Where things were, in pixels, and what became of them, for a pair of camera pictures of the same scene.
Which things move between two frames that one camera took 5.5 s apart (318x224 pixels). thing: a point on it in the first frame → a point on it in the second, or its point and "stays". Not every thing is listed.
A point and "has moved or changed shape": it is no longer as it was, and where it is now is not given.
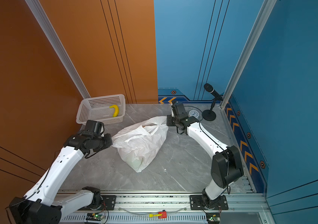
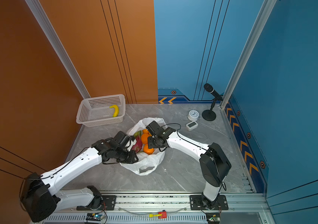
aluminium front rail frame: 243,208 stays
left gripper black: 109,141 → 133,158
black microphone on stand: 210,115 stays
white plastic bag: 138,145 has moved or changed shape
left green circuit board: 94,216 stays
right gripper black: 169,121 → 150,144
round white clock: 194,113 stays
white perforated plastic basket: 107,109 stays
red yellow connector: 161,214 stays
